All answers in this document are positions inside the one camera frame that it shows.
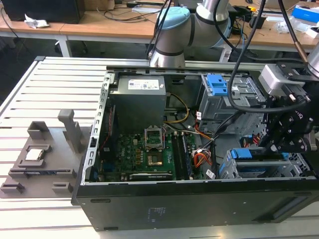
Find hard disk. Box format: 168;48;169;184
230;148;292;179

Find metal disk bay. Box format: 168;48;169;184
216;148;314;179

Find RAM stick in slot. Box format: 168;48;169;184
181;134;194;179

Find black RAM slot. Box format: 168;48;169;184
171;133;184;180

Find metal drive cage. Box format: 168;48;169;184
199;74;269;130

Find blue drive latch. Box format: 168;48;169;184
206;74;232;97

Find wooden desk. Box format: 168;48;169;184
0;0;175;58
219;0;319;63

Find clear plastic bag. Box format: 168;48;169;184
274;18;312;34

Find small black box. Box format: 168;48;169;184
250;14;266;29

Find blue white box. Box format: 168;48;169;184
291;4;319;20

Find CPU socket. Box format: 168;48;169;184
146;153;164;167

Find black PC case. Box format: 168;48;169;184
71;65;319;231

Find grey power supply unit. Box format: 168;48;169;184
109;75;167;130

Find black graphics card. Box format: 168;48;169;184
121;171;175;182

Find green motherboard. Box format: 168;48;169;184
98;133;200;182

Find white paper sheets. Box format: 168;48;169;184
131;4;162;13

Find grey parts rack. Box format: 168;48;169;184
0;109;93;199

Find loose RAM stick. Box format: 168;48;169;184
23;170;72;175

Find silver CPU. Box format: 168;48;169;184
24;148;45;161

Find large black box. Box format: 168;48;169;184
1;0;85;25

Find crumpled white paper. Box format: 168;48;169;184
24;13;50;28

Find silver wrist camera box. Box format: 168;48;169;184
258;64;286;97

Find thick black wire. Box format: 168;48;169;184
209;104;269;166

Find thick black camera cable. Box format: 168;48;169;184
228;0;269;110

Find black cable with brown sleeve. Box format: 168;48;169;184
278;0;310;64

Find orange wire bundle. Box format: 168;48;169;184
193;148;212;175

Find yellow black power wire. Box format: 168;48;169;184
165;92;190;124

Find metal socket cover frame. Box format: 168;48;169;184
144;126;166;150

